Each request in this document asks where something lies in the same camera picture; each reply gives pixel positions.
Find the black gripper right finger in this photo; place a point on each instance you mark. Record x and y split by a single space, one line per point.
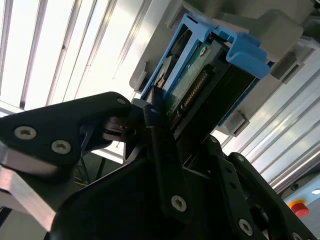
237 180

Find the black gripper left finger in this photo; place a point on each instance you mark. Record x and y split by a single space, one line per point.
50 125

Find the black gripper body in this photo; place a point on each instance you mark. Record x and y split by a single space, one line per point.
112 212

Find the hard disk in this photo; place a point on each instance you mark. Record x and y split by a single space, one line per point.
195 75

